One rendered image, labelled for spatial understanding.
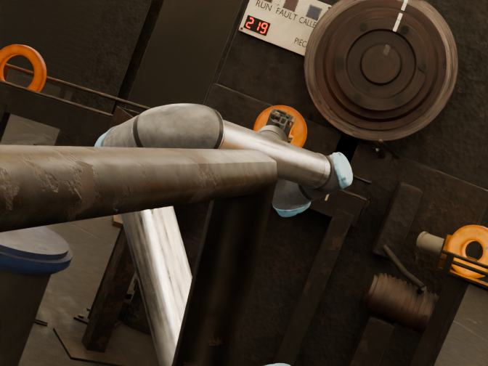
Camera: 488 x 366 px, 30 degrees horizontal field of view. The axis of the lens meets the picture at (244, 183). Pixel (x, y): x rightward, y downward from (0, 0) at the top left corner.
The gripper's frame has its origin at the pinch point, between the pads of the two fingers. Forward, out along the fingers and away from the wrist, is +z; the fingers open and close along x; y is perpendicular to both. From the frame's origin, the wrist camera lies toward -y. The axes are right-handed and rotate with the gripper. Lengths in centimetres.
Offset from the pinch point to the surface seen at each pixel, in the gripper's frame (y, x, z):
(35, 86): -25, 81, 17
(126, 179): 78, -12, -226
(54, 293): -91, 54, 8
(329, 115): 0.9, -10.9, 22.5
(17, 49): -17, 91, 19
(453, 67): 27, -40, 30
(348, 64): 18.7, -10.8, 19.9
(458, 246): -15, -61, 2
